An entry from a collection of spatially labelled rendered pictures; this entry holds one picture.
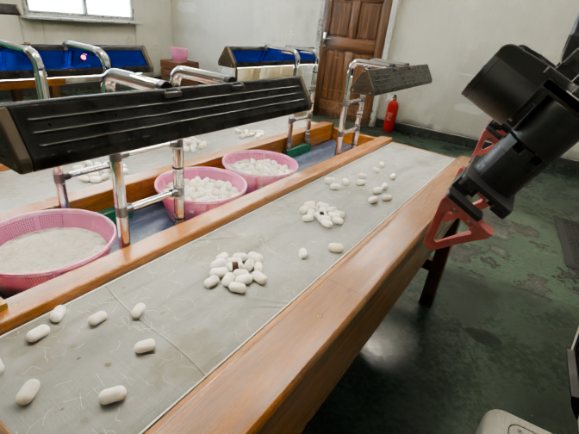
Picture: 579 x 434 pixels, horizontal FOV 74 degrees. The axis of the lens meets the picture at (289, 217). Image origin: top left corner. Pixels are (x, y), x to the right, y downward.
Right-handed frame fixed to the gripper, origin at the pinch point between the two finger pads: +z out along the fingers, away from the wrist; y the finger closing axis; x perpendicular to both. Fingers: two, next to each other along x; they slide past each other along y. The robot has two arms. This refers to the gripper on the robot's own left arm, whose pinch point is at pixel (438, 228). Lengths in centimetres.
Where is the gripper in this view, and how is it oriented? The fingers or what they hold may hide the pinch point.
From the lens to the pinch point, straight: 55.8
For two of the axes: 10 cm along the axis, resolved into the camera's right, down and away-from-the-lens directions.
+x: 7.2, 6.8, -1.6
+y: -5.0, 3.5, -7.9
